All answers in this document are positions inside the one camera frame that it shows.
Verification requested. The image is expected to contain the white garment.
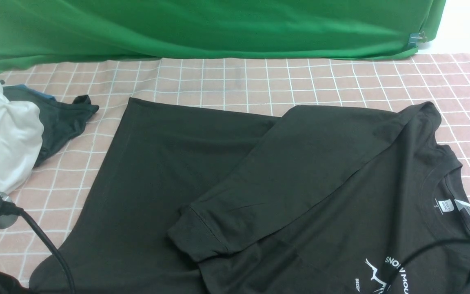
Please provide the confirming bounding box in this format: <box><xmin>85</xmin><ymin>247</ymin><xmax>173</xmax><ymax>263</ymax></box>
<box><xmin>0</xmin><ymin>84</ymin><xmax>44</xmax><ymax>194</ymax></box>

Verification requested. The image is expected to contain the dark gray long-sleeve top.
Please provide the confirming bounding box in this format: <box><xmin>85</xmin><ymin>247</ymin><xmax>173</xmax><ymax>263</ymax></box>
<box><xmin>29</xmin><ymin>97</ymin><xmax>470</xmax><ymax>294</ymax></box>

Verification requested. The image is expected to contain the pink checkered tablecloth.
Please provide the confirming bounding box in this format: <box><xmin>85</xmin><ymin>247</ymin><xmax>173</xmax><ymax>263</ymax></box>
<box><xmin>0</xmin><ymin>53</ymin><xmax>470</xmax><ymax>294</ymax></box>

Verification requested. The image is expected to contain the dark teal garment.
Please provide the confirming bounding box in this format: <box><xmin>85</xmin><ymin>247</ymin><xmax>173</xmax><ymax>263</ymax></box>
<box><xmin>2</xmin><ymin>86</ymin><xmax>99</xmax><ymax>167</ymax></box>

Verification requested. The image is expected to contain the blue garment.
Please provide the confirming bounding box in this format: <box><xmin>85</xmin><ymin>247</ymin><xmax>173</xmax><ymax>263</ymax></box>
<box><xmin>14</xmin><ymin>84</ymin><xmax>56</xmax><ymax>101</ymax></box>

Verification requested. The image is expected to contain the green backdrop cloth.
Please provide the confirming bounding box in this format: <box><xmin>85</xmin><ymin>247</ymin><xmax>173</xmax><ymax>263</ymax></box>
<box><xmin>0</xmin><ymin>0</ymin><xmax>446</xmax><ymax>73</ymax></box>

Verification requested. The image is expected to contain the metal binder clip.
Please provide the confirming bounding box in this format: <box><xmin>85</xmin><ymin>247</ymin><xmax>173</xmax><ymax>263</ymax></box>
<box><xmin>407</xmin><ymin>31</ymin><xmax>427</xmax><ymax>48</ymax></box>

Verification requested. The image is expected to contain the black left camera cable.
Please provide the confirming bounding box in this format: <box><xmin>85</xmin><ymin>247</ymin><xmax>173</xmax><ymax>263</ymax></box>
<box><xmin>0</xmin><ymin>202</ymin><xmax>76</xmax><ymax>294</ymax></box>

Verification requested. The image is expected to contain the black camera cable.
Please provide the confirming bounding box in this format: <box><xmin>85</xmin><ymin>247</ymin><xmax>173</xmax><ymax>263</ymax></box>
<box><xmin>0</xmin><ymin>202</ymin><xmax>76</xmax><ymax>294</ymax></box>
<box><xmin>376</xmin><ymin>239</ymin><xmax>470</xmax><ymax>294</ymax></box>

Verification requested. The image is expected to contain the black right camera cable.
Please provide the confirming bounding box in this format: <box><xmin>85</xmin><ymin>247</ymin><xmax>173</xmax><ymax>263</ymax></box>
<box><xmin>376</xmin><ymin>239</ymin><xmax>470</xmax><ymax>294</ymax></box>

